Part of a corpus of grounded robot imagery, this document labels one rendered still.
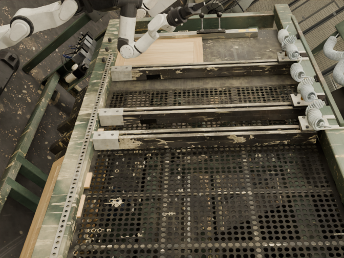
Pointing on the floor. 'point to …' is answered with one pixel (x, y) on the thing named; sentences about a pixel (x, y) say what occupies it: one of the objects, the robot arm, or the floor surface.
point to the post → (56, 42)
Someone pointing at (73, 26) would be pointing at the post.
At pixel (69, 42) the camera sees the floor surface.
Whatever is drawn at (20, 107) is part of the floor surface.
